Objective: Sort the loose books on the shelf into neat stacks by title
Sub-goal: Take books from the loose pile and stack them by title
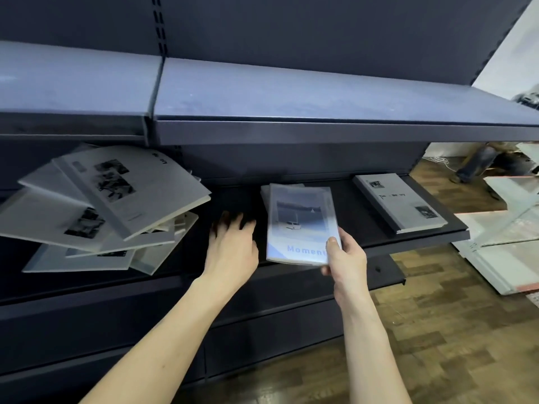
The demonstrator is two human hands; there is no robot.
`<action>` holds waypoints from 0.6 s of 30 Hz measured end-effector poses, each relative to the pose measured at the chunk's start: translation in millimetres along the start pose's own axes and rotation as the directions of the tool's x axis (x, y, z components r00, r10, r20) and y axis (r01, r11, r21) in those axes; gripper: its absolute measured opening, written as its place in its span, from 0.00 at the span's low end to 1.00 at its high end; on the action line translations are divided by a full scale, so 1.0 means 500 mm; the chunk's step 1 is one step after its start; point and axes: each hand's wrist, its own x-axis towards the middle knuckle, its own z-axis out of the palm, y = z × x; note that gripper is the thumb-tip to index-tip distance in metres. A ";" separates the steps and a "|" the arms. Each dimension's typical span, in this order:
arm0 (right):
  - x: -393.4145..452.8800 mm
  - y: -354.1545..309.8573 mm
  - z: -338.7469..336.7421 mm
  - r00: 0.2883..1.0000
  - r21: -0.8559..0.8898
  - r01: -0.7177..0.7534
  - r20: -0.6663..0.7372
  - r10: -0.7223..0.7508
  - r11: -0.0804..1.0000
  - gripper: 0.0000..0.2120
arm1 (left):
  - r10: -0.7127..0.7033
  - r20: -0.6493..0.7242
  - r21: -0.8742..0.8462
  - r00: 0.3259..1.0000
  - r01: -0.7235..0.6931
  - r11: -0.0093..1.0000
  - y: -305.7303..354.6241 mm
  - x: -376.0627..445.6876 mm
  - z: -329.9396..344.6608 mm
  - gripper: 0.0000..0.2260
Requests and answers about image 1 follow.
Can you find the person's right hand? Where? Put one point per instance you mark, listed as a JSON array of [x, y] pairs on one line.
[[349, 265]]

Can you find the person's left hand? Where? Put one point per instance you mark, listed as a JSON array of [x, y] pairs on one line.
[[230, 254]]

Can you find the person's left fingers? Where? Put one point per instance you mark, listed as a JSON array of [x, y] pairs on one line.
[[233, 229]]

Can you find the person's right thumb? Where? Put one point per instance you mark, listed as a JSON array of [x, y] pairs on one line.
[[334, 250]]

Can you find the blue book with car photo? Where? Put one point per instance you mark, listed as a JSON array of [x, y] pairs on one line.
[[301, 225]]

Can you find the person's right forearm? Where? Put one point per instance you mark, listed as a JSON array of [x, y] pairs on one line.
[[366, 344]]

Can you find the person's left forearm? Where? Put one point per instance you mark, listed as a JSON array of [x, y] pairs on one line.
[[168, 340]]

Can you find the black shelf board with books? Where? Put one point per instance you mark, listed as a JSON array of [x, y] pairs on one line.
[[366, 214]]

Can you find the gray book with photo print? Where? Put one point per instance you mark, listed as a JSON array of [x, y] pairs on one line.
[[134, 185], [75, 262], [162, 252], [46, 178], [50, 222]]

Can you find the gray book with small photos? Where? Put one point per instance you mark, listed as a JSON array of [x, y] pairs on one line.
[[398, 201]]

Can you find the wide dark blue shelf board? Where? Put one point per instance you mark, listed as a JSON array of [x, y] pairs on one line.
[[337, 96]]

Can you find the large white metal shelf panel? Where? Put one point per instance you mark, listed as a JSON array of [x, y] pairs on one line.
[[497, 248]]

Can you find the dark blue metal shelving unit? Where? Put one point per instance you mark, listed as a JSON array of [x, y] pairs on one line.
[[294, 41]]

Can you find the narrow dark blue shelf board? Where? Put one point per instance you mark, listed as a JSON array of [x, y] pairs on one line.
[[71, 84]]

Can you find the small white object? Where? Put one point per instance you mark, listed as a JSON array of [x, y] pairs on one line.
[[528, 100]]

